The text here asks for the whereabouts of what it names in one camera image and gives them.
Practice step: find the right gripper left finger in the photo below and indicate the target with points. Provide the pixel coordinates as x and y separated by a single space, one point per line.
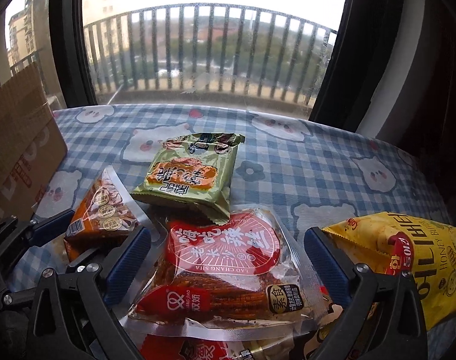
74 311

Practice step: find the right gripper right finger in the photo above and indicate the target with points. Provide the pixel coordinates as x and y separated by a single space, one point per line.
382 315

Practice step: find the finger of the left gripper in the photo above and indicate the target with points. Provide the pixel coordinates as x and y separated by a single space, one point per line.
17 236
21 271

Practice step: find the orange clear snack packet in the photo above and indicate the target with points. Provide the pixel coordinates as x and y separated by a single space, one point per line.
105 216

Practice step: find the red spicy strips packet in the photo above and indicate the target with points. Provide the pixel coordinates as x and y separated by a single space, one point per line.
247 279

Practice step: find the yellow honey butter chip bag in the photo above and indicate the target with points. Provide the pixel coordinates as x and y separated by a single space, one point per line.
392 244

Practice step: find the red strawberry snack packet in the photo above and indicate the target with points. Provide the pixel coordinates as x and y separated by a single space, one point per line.
160 347

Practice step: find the brown cardboard box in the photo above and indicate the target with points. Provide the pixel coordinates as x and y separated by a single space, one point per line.
31 144

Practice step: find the blue checkered tablecloth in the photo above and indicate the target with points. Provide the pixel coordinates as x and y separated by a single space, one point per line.
309 174

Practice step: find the green snack packet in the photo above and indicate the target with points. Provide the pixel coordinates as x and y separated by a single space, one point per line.
193 172

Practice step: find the metal balcony railing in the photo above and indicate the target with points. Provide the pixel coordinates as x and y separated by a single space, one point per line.
200 47

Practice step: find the black window frame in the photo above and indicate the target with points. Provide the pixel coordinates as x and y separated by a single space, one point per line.
363 80

